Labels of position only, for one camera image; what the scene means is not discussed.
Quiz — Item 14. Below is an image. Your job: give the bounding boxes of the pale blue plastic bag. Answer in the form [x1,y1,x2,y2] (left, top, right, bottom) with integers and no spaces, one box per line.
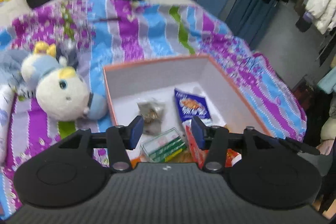
[0,49,28,94]

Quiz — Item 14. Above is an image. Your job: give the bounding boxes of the grey silver snack packet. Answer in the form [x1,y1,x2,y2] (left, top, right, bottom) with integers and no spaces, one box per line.
[136,99,166,136]

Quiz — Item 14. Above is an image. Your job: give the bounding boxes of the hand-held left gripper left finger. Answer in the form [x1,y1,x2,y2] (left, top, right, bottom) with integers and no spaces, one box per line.
[58,115,145,172]

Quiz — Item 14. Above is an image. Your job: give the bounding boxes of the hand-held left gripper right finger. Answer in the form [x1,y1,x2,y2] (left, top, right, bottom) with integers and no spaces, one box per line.
[191,116,286,172]

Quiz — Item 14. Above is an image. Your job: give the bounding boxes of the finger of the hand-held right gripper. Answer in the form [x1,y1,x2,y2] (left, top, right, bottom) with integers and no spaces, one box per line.
[278,136,321,156]

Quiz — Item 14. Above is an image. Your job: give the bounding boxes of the purple floral striped bedsheet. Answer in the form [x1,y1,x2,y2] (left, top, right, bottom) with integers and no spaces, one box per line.
[0,0,307,216]

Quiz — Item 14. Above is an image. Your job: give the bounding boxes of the red snack packet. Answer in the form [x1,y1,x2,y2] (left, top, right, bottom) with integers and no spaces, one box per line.
[185,124,242,170]

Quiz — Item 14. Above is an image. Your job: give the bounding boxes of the white and blue plush toy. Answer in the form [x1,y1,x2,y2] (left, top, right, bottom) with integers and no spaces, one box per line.
[20,42,109,120]

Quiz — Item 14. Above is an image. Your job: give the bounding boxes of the green and white snack packet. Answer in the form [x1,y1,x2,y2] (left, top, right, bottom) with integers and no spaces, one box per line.
[140,128,188,163]

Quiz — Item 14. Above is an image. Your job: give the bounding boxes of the blue snack packet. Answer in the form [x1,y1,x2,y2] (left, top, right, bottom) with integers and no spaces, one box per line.
[174,88,212,127]

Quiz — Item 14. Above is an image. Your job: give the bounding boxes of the deep pink cardboard box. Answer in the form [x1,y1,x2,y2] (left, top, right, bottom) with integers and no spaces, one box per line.
[102,54,275,165]

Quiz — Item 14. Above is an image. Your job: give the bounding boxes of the blue curtain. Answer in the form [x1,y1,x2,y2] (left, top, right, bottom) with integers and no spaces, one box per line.
[225,0,279,49]

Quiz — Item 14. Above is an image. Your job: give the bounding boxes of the white spray bottle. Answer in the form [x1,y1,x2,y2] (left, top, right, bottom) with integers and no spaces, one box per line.
[0,84,16,163]

